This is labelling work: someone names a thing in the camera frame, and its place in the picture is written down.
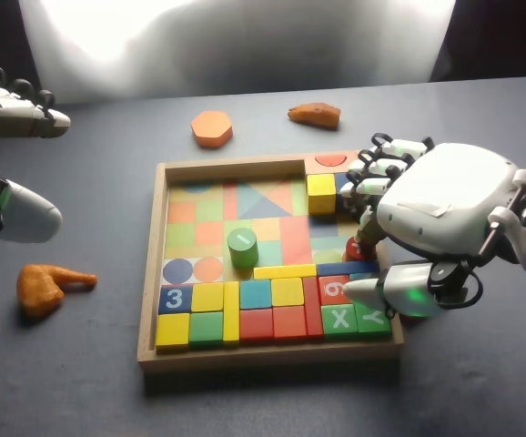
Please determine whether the toy orange bread piece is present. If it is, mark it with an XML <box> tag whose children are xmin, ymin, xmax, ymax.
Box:
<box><xmin>288</xmin><ymin>102</ymin><xmax>341</xmax><ymax>132</ymax></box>

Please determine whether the orange hexagon block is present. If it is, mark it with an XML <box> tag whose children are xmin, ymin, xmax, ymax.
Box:
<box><xmin>189</xmin><ymin>109</ymin><xmax>235</xmax><ymax>150</ymax></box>

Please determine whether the blue cube with white 3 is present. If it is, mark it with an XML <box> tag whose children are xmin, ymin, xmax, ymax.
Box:
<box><xmin>157</xmin><ymin>284</ymin><xmax>194</xmax><ymax>315</ymax></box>

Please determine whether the teal wooden cube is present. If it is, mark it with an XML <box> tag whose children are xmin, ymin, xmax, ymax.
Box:
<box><xmin>238</xmin><ymin>279</ymin><xmax>273</xmax><ymax>310</ymax></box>

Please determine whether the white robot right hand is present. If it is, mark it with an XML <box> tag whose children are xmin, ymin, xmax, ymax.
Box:
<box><xmin>339</xmin><ymin>131</ymin><xmax>521</xmax><ymax>319</ymax></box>

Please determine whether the red wooden cube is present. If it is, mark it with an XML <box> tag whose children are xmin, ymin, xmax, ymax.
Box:
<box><xmin>271</xmin><ymin>305</ymin><xmax>309</xmax><ymax>341</ymax></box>
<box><xmin>238</xmin><ymin>308</ymin><xmax>275</xmax><ymax>343</ymax></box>

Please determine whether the blue long wooden bar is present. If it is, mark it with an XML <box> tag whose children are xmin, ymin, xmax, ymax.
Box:
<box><xmin>316</xmin><ymin>260</ymin><xmax>380</xmax><ymax>277</ymax></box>

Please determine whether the green wooden cube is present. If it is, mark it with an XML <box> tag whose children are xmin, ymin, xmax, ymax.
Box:
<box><xmin>188</xmin><ymin>311</ymin><xmax>226</xmax><ymax>350</ymax></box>

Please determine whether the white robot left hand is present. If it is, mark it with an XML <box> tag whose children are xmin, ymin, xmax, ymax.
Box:
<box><xmin>0</xmin><ymin>52</ymin><xmax>72</xmax><ymax>245</ymax></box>

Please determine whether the red long wooden bar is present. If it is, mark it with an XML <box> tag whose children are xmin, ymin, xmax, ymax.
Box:
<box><xmin>302</xmin><ymin>276</ymin><xmax>326</xmax><ymax>341</ymax></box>

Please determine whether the wooden puzzle tray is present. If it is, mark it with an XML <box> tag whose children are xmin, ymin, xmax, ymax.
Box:
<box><xmin>136</xmin><ymin>149</ymin><xmax>406</xmax><ymax>377</ymax></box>

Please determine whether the yellow wooden cube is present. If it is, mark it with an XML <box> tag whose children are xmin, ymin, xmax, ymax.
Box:
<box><xmin>155</xmin><ymin>312</ymin><xmax>191</xmax><ymax>351</ymax></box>
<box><xmin>307</xmin><ymin>174</ymin><xmax>339</xmax><ymax>216</ymax></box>
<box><xmin>190</xmin><ymin>281</ymin><xmax>226</xmax><ymax>313</ymax></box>
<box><xmin>270</xmin><ymin>276</ymin><xmax>305</xmax><ymax>309</ymax></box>

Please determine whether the white backdrop sheet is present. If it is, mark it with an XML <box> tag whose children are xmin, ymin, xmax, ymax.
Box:
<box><xmin>16</xmin><ymin>0</ymin><xmax>458</xmax><ymax>107</ymax></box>

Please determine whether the toy fried chicken drumstick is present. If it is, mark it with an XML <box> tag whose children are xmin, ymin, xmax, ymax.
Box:
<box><xmin>15</xmin><ymin>263</ymin><xmax>98</xmax><ymax>319</ymax></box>

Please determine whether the green cylinder with minus sign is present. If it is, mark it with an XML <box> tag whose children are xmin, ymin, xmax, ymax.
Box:
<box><xmin>226</xmin><ymin>227</ymin><xmax>259</xmax><ymax>269</ymax></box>

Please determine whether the green cube with white Y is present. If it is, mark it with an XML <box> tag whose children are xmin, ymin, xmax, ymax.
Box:
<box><xmin>353</xmin><ymin>302</ymin><xmax>392</xmax><ymax>339</ymax></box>

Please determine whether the grey table cloth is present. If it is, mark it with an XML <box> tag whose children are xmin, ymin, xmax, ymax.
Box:
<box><xmin>0</xmin><ymin>75</ymin><xmax>526</xmax><ymax>437</ymax></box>

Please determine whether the yellow long wooden bar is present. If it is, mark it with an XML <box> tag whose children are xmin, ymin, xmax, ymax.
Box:
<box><xmin>222</xmin><ymin>280</ymin><xmax>241</xmax><ymax>347</ymax></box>
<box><xmin>252</xmin><ymin>263</ymin><xmax>318</xmax><ymax>281</ymax></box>

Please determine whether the red cube with white 6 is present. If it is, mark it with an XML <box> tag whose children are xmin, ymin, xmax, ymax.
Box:
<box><xmin>318</xmin><ymin>274</ymin><xmax>353</xmax><ymax>306</ymax></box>

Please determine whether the green cube with white X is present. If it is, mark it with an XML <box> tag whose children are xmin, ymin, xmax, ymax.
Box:
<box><xmin>320</xmin><ymin>303</ymin><xmax>359</xmax><ymax>340</ymax></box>

